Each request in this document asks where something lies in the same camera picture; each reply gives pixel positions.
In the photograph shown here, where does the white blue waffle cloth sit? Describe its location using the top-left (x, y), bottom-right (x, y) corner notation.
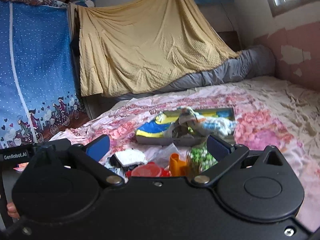
top-left (196, 118), bottom-right (238, 138)

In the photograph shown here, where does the orange cloth piece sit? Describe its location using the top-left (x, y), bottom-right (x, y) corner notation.
top-left (169, 153), bottom-right (188, 177)

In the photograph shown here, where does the striped colourful towel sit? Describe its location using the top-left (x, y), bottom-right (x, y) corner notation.
top-left (178, 107), bottom-right (206, 129)

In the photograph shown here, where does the person's left hand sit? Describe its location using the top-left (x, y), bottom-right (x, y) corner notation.
top-left (7, 202), bottom-right (20, 219)

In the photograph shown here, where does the bag of green pieces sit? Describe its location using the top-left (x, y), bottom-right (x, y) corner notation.
top-left (187, 145), bottom-right (218, 178)

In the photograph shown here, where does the blue white milk carton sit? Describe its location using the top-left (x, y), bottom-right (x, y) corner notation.
top-left (104, 163), bottom-right (127, 180)

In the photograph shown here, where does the white tissue cloth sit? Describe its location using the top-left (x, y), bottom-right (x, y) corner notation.
top-left (114, 149), bottom-right (148, 167)

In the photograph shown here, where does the grey tray cartoon liner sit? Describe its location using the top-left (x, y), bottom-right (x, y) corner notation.
top-left (135, 108), bottom-right (236, 147)

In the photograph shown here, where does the pink floral bed sheet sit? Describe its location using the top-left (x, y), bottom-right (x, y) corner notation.
top-left (55, 76), bottom-right (319, 231)

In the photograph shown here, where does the red lid marker jar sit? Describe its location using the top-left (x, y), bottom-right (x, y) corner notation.
top-left (125, 162), bottom-right (171, 178)

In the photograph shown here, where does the blue bicycle print curtain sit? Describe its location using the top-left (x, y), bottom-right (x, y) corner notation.
top-left (1, 0), bottom-right (89, 148)

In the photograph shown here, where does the grey rolled quilt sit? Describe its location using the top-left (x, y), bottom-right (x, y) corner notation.
top-left (116, 45), bottom-right (276, 101)

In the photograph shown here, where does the yellow dotted hanging blanket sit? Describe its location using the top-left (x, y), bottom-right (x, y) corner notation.
top-left (76, 0), bottom-right (238, 97)

